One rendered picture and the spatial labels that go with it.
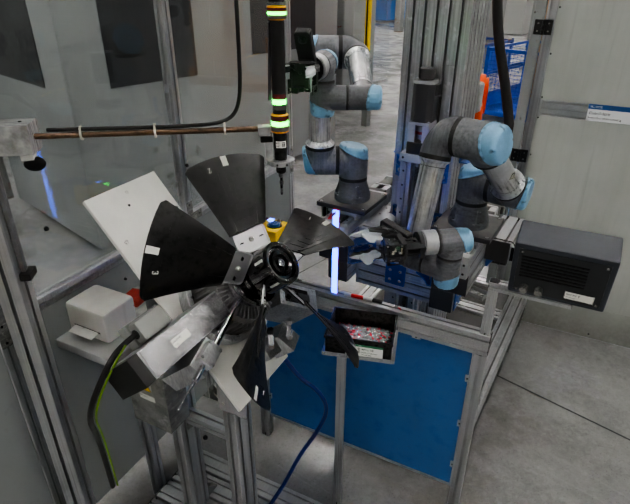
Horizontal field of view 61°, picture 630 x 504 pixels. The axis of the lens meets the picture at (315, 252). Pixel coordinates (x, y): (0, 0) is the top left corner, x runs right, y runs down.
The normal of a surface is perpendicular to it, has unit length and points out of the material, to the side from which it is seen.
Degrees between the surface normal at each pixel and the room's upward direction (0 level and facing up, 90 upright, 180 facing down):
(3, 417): 90
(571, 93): 90
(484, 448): 0
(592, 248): 15
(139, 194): 50
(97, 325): 90
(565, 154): 90
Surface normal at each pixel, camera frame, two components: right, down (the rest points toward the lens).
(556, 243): -0.11, -0.74
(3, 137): 0.14, 0.47
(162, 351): 0.69, -0.40
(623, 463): 0.00, -0.88
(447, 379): -0.45, 0.42
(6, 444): 0.89, 0.22
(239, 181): 0.14, -0.36
